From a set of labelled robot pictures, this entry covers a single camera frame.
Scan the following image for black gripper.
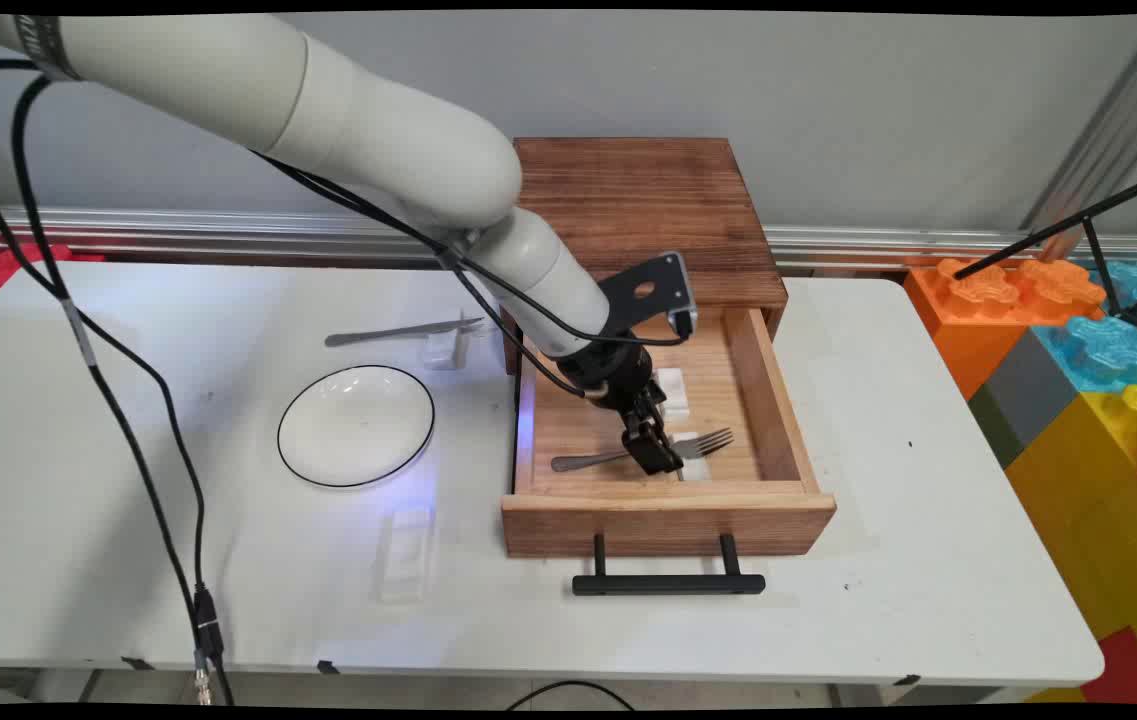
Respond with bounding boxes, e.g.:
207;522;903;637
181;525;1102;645
556;335;685;475

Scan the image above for silver table knife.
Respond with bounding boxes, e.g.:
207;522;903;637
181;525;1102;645
325;316;485;348

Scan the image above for small white cutlery rest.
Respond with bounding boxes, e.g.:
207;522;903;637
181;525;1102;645
421;308;470;371
673;432;714;483
656;368;692;422

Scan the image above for silver fork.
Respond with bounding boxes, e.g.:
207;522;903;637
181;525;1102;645
551;428;735;473

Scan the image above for light wooden drawer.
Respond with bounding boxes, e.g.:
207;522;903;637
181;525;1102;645
502;307;839;559

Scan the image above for dark wooden cabinet box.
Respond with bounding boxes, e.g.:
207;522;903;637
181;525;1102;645
500;138;789;376

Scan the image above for large white cutlery rest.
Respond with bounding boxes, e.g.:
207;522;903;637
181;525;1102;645
378;503;439;604

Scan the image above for white plate with black rim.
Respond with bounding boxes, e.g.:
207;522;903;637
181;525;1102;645
277;364;437;489

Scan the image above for orange foam block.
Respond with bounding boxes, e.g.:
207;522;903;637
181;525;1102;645
903;258;1109;401

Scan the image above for grey foam block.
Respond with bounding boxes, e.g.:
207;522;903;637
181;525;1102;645
968;330;1079;469

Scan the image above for colourful giant toy bricks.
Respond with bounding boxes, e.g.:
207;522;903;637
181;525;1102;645
1003;385;1137;701

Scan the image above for blue foam block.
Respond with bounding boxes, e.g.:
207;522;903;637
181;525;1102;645
1033;262;1137;393

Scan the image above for black tripod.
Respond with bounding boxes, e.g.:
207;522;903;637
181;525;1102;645
953;165;1137;336

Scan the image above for black drawer handle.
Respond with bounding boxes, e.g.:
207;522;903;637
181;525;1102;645
572;533;767;597

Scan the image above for black floor cable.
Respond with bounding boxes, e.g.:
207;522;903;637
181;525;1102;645
506;682;635;711

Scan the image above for aluminium rail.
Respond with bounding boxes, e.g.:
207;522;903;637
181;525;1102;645
0;205;1137;273

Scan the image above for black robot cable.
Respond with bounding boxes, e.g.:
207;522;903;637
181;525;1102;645
0;75;594;701
0;58;697;706

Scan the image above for slanted aluminium post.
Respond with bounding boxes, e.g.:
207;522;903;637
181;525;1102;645
1023;15;1137;236

